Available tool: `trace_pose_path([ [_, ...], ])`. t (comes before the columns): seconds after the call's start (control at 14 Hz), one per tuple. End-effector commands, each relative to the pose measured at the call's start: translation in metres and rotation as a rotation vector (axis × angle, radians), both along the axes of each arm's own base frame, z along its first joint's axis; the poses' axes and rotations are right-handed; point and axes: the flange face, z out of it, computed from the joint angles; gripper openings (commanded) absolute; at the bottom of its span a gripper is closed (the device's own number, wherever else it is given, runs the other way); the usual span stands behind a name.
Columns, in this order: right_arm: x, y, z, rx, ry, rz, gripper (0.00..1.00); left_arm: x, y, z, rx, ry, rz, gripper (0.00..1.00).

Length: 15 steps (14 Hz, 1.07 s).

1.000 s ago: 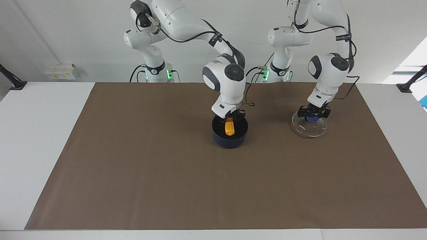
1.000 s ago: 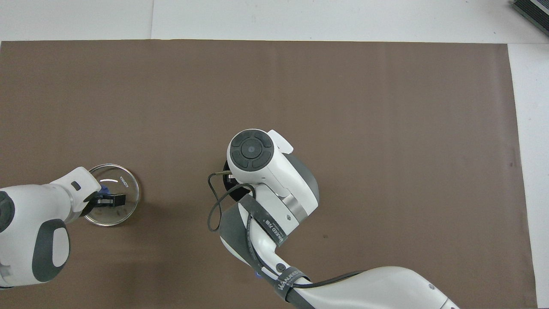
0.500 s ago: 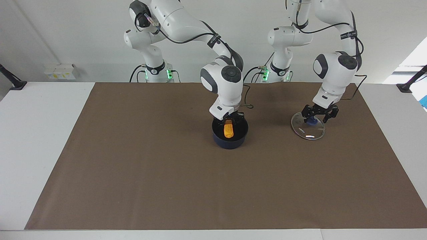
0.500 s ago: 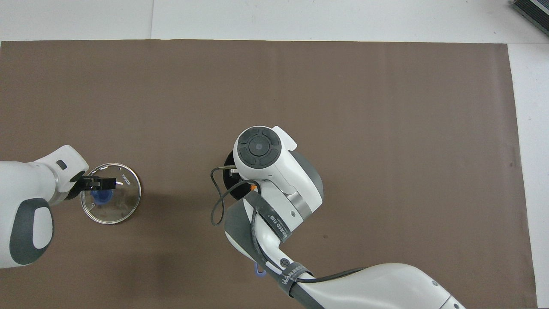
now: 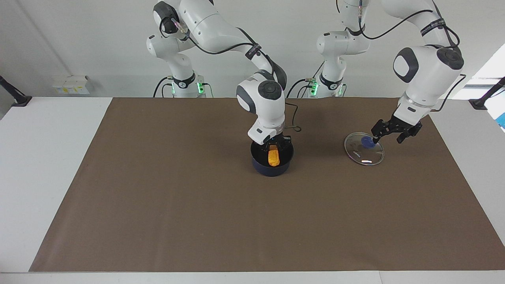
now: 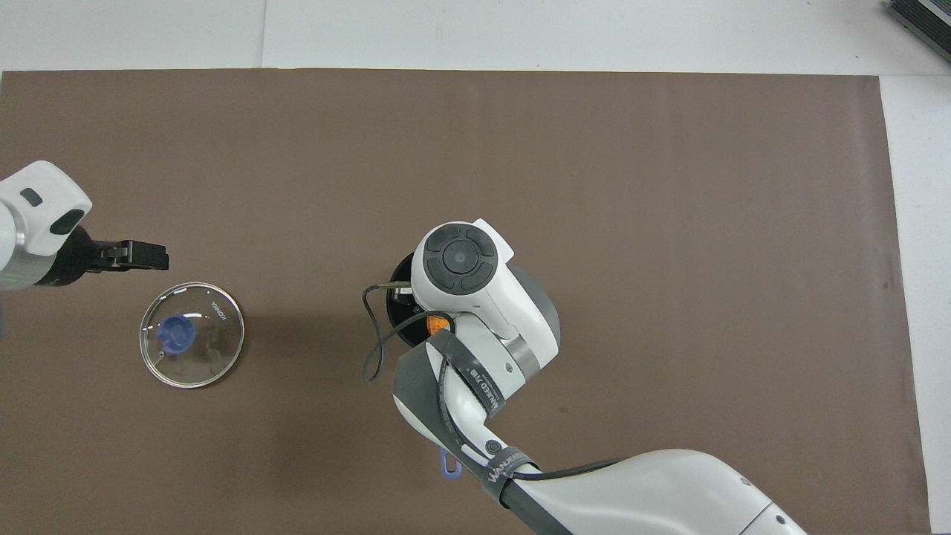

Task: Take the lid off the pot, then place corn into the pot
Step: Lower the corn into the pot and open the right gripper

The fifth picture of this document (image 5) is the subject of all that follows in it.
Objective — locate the yellow corn cob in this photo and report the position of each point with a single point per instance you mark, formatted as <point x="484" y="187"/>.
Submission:
<point x="274" y="157"/>

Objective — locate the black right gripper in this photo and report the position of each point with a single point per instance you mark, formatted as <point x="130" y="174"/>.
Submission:
<point x="275" y="139"/>

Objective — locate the brown table mat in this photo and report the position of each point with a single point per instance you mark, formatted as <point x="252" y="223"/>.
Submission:
<point x="236" y="221"/>

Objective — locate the dark blue saucepan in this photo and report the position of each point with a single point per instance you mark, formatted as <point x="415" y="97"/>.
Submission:
<point x="271" y="170"/>

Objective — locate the light blue object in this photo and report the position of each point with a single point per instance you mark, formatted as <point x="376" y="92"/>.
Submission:
<point x="502" y="120"/>

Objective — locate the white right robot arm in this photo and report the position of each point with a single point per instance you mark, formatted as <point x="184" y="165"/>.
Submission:
<point x="221" y="27"/>

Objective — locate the black clamp stand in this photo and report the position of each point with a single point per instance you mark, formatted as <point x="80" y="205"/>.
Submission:
<point x="479" y="103"/>
<point x="19" y="99"/>

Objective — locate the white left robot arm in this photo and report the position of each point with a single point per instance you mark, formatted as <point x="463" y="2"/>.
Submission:
<point x="428" y="75"/>

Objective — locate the glass lid with blue knob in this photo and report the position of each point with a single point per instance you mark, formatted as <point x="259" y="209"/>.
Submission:
<point x="363" y="154"/>

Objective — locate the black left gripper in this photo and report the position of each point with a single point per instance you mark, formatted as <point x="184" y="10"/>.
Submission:
<point x="406" y="126"/>

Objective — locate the white wall socket box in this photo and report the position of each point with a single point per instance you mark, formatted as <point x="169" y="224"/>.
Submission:
<point x="71" y="86"/>

